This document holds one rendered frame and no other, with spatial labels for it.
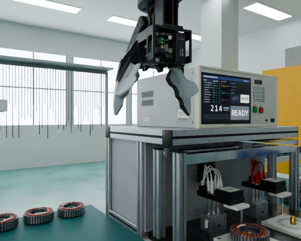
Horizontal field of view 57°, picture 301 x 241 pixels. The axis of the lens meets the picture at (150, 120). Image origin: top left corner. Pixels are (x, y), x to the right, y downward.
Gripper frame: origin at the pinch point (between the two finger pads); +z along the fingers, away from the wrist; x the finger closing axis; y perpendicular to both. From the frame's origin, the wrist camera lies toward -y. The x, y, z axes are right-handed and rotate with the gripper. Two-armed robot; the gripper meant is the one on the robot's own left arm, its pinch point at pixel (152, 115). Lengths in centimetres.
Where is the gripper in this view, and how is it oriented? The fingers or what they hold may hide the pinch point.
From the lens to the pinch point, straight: 49.9
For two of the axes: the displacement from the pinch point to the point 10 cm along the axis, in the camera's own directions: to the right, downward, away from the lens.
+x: 9.0, 0.0, 4.4
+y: 4.4, 0.1, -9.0
